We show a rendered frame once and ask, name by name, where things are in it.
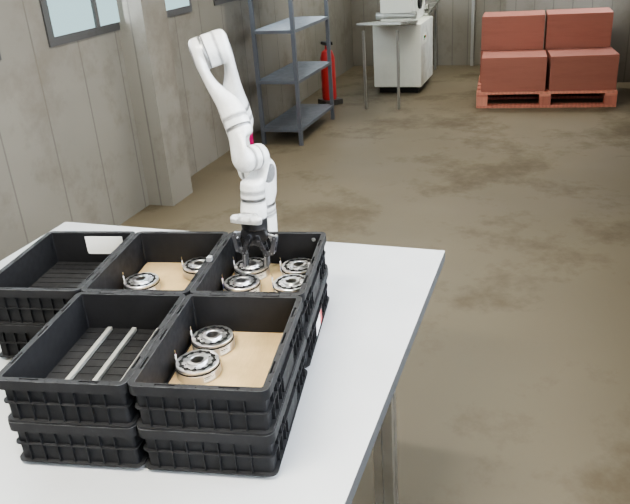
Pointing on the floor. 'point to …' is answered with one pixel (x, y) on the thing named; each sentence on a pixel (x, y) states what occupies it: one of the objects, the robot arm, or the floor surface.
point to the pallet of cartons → (548, 58)
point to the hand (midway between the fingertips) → (256, 262)
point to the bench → (336, 434)
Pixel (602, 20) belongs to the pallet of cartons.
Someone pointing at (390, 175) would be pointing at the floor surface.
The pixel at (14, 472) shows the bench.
